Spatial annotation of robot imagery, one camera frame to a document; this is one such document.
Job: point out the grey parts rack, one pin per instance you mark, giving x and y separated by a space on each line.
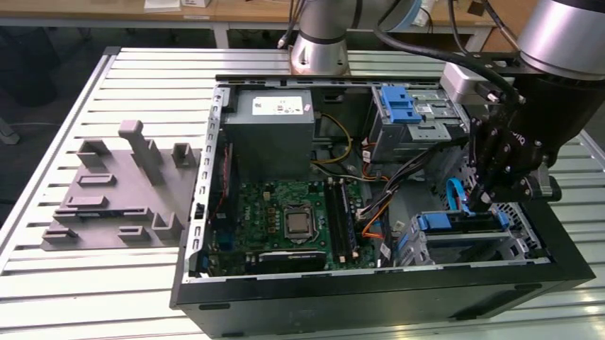
117 184

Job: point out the green motherboard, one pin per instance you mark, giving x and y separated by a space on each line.
264 212

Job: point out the silver CPU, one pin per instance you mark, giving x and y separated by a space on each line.
299 223

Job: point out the small white box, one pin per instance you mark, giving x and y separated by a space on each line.
196 3

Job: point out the black graphics card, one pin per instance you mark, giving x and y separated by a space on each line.
288 260

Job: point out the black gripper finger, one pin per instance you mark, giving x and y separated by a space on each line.
516 180
483 152

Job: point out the small black box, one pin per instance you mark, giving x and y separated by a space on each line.
478 7

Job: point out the blue RAM stick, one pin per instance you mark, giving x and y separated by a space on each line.
348 219

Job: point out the white plastic bag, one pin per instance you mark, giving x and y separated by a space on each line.
424 14

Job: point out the brown wooden cabinet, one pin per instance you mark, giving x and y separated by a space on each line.
491 40

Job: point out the grey metal disk bay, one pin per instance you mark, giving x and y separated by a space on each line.
463 239

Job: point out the black camera bracket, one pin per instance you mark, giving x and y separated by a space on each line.
491 62

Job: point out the blue drive cage latch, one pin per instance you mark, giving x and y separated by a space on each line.
396 106

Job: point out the grey metal leg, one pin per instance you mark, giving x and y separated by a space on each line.
8 136

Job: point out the wooden desk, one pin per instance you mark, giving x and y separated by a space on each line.
117 16

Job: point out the hard disk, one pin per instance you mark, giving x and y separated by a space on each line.
434 221

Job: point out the grey metal drive cage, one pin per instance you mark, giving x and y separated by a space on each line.
424 136

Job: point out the black open PC case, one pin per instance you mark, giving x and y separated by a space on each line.
377 304

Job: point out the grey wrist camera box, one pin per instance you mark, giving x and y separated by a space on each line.
460 85

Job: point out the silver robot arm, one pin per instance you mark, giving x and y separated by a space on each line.
320 42

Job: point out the grey power supply unit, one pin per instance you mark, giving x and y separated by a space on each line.
268 148

